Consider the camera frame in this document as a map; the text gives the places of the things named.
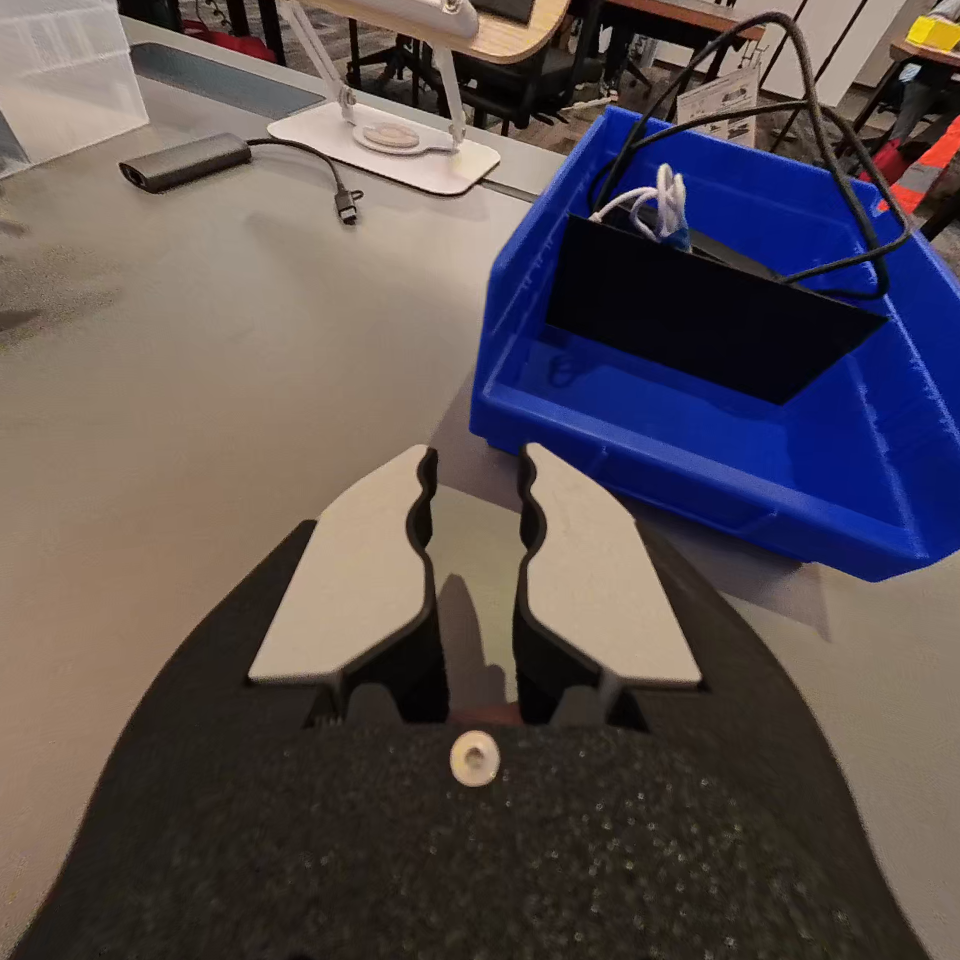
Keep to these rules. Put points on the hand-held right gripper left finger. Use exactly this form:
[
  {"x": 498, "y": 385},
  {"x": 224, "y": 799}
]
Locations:
[{"x": 352, "y": 592}]

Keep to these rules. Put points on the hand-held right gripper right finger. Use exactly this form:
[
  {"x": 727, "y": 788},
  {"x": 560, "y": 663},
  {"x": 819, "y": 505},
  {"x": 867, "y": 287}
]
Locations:
[{"x": 600, "y": 592}]

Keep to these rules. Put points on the blue plastic bin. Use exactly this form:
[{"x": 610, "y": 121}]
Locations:
[{"x": 675, "y": 465}]

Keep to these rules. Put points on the clear plastic bin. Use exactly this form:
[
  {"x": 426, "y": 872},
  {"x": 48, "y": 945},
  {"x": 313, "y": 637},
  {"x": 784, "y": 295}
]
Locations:
[{"x": 67, "y": 82}]

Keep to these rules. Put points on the grey desk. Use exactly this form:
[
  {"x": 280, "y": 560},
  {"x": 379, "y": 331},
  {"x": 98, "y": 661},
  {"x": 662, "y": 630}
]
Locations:
[{"x": 187, "y": 375}]

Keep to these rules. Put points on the wood framed black desk screen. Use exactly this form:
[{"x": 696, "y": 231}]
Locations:
[{"x": 517, "y": 41}]

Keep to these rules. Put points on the black divider in blue bin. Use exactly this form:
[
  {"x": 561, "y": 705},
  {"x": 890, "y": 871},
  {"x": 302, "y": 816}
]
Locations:
[{"x": 712, "y": 322}]

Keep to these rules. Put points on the white printed bag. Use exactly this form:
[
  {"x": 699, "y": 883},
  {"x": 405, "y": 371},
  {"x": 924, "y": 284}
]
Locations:
[{"x": 720, "y": 105}]

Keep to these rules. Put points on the wooden table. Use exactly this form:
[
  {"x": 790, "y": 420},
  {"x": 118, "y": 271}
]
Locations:
[{"x": 675, "y": 15}]

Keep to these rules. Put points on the yellow plastic bin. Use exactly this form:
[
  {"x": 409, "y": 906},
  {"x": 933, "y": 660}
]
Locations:
[{"x": 934, "y": 34}]

